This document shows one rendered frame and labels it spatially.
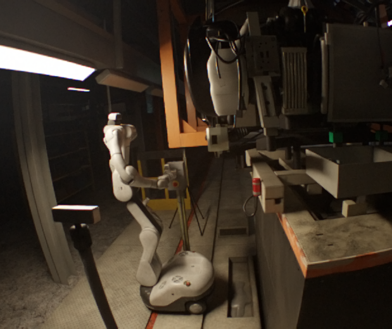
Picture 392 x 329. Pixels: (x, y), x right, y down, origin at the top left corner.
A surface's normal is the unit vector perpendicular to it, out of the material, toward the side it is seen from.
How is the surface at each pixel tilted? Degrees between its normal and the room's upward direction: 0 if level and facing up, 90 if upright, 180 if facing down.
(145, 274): 90
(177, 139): 90
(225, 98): 90
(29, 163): 90
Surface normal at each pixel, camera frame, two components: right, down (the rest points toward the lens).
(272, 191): -0.13, 0.20
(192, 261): -0.11, -0.09
